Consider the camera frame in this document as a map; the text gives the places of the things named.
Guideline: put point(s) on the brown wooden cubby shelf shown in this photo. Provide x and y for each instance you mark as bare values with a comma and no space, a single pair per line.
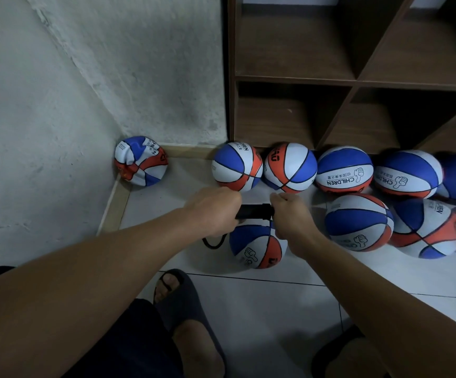
299,51

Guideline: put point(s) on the person's right hand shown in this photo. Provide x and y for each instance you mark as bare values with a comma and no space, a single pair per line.
295,224

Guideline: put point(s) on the beige baseboard strip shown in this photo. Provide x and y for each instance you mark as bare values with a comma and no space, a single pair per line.
190,151
115,207

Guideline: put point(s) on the person's left forearm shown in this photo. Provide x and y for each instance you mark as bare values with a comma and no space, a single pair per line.
67,307

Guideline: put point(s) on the person's left foot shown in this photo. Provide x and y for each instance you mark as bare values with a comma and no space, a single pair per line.
198,350

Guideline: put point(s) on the black sandal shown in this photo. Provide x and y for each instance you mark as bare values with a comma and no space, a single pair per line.
187,301
326,354

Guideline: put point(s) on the person's left hand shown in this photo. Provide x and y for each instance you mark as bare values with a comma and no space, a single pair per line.
212,212

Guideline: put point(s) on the black hand pump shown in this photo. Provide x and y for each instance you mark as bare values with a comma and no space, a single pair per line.
254,211

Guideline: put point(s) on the person's right forearm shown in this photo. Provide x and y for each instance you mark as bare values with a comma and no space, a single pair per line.
389,323

